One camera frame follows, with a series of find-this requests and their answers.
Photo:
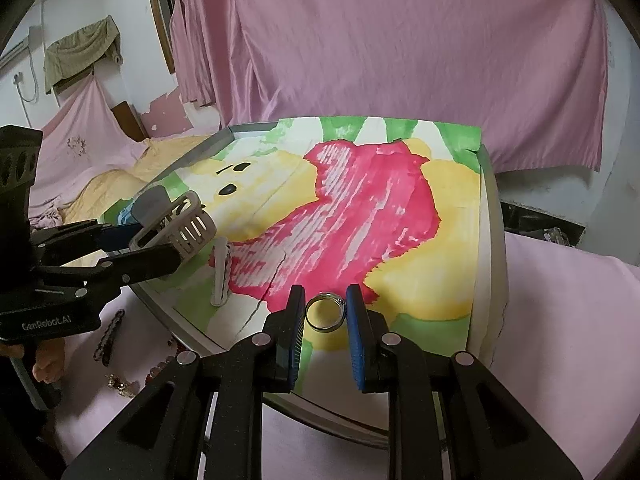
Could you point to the pink tablecloth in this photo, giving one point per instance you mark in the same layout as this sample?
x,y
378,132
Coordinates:
x,y
560,320

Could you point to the wooden window frame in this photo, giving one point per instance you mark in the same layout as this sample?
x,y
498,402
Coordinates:
x,y
161,25

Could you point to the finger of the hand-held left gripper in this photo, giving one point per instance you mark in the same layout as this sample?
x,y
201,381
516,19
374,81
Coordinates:
x,y
150,261
120,235

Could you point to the grey rectangular buckle frame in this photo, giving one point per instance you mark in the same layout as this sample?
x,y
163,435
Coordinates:
x,y
192,227

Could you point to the pink window curtain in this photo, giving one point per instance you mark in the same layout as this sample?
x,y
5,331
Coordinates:
x,y
195,55

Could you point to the gold jewelry piece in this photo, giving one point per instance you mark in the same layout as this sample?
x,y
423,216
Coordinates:
x,y
121,385

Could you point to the yellow blanket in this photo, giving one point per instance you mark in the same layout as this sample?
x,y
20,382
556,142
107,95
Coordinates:
x,y
115,180

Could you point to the olive green cloth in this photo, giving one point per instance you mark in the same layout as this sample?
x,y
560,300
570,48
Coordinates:
x,y
80,50

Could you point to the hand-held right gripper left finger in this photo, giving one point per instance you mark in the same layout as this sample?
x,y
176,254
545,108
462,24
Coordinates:
x,y
296,332

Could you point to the metal tray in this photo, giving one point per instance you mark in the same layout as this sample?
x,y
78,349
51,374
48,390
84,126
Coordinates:
x,y
492,240

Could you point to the pink embroidered bedsheet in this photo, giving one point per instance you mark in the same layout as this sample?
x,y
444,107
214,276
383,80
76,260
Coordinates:
x,y
85,125

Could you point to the person's left hand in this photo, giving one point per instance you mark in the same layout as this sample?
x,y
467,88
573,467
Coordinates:
x,y
50,365

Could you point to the pink hanging sheet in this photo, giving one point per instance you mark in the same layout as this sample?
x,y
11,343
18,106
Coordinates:
x,y
400,50

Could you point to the small white hair clip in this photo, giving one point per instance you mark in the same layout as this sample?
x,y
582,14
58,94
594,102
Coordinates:
x,y
220,275

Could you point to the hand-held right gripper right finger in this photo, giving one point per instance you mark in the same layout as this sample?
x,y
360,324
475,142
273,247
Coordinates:
x,y
355,340

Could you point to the wooden headboard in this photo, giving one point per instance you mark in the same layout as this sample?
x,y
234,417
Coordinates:
x,y
129,120

